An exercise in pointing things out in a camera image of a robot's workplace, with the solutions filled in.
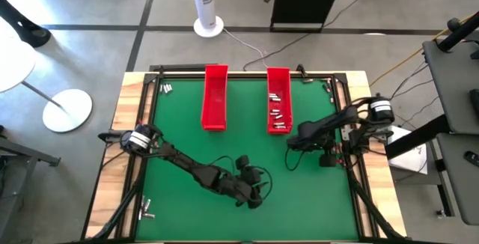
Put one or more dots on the black frame strut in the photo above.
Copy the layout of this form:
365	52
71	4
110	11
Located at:
374	214
123	206

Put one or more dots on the small red clip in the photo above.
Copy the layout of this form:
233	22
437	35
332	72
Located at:
338	160

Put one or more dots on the black pole stand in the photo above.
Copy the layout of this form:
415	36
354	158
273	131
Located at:
458	32

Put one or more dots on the black diagonal beam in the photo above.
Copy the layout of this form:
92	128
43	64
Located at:
419	138

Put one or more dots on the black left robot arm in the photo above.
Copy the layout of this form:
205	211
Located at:
194	171

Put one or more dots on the white round pedestal table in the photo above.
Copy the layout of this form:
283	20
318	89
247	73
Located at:
67	111

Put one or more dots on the green table mat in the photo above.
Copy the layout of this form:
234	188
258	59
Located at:
224	221

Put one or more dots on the black clamp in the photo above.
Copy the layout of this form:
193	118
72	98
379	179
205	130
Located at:
301	71

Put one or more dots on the white paper sheet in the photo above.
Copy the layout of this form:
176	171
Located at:
411	160

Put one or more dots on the grey metal cart frame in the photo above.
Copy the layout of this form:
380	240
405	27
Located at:
22	151

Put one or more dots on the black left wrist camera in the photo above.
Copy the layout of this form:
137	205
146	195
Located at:
253	176

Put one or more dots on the black flat bar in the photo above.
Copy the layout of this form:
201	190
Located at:
179	67

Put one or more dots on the red plastic bin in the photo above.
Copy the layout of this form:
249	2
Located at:
278	79
214	98

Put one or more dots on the black remote control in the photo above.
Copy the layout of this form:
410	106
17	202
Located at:
472	158

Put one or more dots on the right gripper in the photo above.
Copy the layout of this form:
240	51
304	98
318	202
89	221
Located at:
327	159

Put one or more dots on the black flat device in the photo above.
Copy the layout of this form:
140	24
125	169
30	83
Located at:
475	103

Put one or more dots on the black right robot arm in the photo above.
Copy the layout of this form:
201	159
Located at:
325	124

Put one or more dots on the black aluminium table frame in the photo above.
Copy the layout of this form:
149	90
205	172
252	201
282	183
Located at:
179	75

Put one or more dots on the tall black cabinet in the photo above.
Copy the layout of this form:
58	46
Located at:
303	0

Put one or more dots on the grey workbench top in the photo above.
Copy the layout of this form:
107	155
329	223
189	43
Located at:
453	87
464	191

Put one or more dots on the black curved stand leg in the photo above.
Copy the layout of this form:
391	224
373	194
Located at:
31	34

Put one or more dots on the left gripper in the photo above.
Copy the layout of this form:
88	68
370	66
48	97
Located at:
242	162

